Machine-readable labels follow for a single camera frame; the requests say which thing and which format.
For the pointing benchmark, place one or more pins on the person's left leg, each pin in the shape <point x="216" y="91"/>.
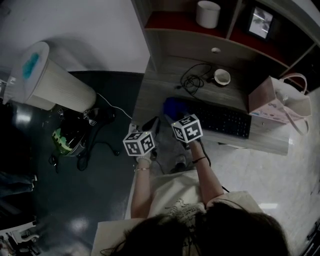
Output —
<point x="178" y="169"/>

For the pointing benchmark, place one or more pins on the black and green helmet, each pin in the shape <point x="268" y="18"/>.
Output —
<point x="65" y="142"/>

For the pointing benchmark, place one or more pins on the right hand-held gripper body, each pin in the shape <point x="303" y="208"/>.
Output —
<point x="188" y="130"/>

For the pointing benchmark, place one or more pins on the pink patterned tote bag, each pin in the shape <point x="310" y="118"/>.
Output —
<point x="262" y="97"/>

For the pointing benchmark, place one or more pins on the white cylindrical air purifier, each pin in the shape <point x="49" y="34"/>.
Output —
<point x="65" y="87"/>

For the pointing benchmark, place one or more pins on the white plastic bottle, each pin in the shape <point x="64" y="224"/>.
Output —
<point x="285" y="96"/>

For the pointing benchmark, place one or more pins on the person's white printed shirt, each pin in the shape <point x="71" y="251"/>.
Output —
<point x="175" y="190"/>

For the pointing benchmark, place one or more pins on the person's right forearm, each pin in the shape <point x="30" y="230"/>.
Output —
<point x="207" y="180"/>

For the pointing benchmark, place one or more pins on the white cylinder cup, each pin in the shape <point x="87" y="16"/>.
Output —
<point x="208" y="15"/>

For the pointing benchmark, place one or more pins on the black tagged device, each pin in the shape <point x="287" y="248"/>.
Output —
<point x="102" y="117"/>

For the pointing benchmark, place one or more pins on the person's left hand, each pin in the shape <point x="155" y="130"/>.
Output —
<point x="144" y="159"/>

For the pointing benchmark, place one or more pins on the white and brown bowl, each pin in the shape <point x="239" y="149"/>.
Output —
<point x="222" y="77"/>

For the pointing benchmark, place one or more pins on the blue cloth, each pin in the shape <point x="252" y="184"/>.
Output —
<point x="175" y="106"/>

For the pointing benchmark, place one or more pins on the black picture frame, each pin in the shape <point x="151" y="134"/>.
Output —
<point x="261" y="22"/>

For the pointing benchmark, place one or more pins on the person's left forearm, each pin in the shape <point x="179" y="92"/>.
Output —
<point x="141" y="195"/>

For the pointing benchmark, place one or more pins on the black keyboard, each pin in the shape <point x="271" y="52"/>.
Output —
<point x="225" y="120"/>

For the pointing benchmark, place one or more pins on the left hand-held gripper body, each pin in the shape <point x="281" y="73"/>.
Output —
<point x="138" y="145"/>

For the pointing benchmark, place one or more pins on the person's left shoe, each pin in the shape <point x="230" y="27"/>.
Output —
<point x="180" y="160"/>

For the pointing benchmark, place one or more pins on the grey wooden desk with shelves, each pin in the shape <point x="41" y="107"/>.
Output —
<point x="160" y="80"/>

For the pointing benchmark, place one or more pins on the white power strip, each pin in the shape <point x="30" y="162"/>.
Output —
<point x="132" y="127"/>

